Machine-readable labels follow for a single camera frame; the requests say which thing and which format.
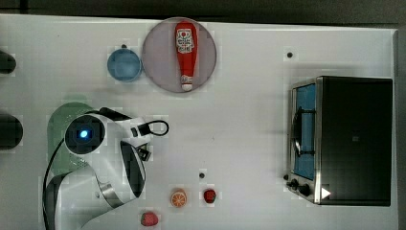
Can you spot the grey round plate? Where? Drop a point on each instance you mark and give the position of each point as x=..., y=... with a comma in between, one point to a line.
x=160, y=59

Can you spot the blue cup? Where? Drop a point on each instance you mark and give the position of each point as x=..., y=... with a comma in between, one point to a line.
x=124, y=65

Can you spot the orange slice toy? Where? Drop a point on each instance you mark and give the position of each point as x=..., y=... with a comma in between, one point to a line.
x=179, y=198

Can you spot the red plush ketchup bottle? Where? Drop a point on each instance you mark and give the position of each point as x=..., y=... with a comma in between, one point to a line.
x=186, y=46

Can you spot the pink red fruit toy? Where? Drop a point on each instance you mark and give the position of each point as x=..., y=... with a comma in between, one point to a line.
x=149, y=219

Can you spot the black cylinder cup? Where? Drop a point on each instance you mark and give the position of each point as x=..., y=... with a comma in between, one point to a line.
x=11, y=132

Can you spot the red strawberry toy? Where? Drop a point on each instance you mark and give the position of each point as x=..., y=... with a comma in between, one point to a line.
x=209, y=196

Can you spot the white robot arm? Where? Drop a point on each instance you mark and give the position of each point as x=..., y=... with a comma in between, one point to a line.
x=110, y=144

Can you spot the green colander bowl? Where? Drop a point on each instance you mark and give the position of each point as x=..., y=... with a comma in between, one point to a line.
x=64, y=161

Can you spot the black toaster oven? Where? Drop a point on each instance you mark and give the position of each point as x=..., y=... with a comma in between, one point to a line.
x=340, y=141

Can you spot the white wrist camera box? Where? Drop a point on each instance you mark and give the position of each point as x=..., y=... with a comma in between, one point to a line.
x=137, y=132

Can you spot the black cylinder post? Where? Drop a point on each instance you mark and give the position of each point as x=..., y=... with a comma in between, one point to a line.
x=7, y=63

